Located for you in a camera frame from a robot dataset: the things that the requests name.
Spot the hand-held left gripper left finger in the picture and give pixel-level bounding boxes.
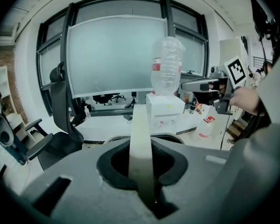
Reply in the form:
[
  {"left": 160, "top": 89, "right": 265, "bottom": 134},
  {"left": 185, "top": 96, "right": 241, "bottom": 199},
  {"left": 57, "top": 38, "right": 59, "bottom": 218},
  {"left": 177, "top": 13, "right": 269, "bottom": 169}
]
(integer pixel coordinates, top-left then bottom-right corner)
[{"left": 20, "top": 138, "right": 154, "bottom": 224}]

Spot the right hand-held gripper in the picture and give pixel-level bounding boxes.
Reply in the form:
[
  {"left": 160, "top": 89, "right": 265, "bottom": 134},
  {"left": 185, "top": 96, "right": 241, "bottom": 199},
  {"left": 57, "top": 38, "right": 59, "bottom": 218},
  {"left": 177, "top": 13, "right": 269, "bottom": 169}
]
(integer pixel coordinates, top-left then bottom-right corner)
[{"left": 180, "top": 56, "right": 248, "bottom": 116}]

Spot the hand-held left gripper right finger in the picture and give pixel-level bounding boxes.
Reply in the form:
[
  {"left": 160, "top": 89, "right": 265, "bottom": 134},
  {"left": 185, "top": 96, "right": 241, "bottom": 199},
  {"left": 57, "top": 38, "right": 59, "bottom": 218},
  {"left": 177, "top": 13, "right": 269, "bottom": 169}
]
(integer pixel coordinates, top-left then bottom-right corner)
[{"left": 150, "top": 136, "right": 247, "bottom": 224}]

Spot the person's right forearm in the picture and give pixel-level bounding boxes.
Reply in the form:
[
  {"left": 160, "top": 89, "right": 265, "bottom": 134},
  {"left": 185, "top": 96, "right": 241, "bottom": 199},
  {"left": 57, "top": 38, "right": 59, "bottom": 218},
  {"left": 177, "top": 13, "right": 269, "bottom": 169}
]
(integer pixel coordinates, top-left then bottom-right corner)
[{"left": 230, "top": 86, "right": 263, "bottom": 115}]

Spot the large clear water bottle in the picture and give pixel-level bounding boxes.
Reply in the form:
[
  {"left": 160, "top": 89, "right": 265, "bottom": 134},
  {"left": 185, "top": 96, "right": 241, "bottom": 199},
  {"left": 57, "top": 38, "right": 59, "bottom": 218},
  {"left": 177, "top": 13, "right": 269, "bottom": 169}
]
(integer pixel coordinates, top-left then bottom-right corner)
[{"left": 151, "top": 36, "right": 186, "bottom": 96}]

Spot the white water dispenser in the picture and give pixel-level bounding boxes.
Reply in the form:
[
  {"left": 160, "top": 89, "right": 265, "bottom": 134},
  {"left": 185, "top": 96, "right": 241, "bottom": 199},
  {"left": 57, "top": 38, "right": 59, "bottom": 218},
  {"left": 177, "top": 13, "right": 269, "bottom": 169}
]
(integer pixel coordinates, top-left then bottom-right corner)
[{"left": 145, "top": 91, "right": 186, "bottom": 135}]

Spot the clear water jug red cap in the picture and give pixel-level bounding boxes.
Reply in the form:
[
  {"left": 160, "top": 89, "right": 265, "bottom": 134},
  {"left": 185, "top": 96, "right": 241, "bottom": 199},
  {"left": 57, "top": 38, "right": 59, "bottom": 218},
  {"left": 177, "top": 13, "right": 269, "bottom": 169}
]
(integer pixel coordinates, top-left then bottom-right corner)
[{"left": 197, "top": 116, "right": 216, "bottom": 140}]

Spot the black office chair with headrest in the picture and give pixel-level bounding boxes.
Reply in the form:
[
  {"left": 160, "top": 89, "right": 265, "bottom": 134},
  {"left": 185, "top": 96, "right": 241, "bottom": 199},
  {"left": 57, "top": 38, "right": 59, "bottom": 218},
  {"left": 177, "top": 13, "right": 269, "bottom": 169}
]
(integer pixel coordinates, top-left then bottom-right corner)
[{"left": 25, "top": 61, "right": 85, "bottom": 170}]

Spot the dark framed window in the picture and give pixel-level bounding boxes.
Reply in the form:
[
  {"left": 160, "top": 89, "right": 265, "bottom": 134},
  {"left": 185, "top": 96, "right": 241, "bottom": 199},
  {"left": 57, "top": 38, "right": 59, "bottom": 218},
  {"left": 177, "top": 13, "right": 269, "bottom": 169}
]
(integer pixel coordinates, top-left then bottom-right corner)
[{"left": 35, "top": 0, "right": 210, "bottom": 118}]

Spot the grey plastic device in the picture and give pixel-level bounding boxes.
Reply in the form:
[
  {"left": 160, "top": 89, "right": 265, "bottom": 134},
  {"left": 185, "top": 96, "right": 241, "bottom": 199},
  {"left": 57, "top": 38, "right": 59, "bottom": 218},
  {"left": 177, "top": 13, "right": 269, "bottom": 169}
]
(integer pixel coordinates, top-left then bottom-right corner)
[{"left": 0, "top": 81, "right": 29, "bottom": 166}]

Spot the white shelf unit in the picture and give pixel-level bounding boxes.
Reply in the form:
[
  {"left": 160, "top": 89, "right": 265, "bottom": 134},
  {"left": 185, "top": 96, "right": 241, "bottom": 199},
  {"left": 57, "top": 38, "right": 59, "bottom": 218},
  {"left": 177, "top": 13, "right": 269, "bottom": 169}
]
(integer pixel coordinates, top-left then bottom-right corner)
[{"left": 0, "top": 66, "right": 17, "bottom": 116}]

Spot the black camera rig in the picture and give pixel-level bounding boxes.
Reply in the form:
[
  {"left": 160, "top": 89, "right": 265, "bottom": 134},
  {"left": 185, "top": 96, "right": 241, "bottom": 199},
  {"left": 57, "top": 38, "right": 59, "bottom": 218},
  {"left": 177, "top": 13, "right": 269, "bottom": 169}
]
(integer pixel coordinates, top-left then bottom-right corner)
[{"left": 250, "top": 0, "right": 280, "bottom": 63}]

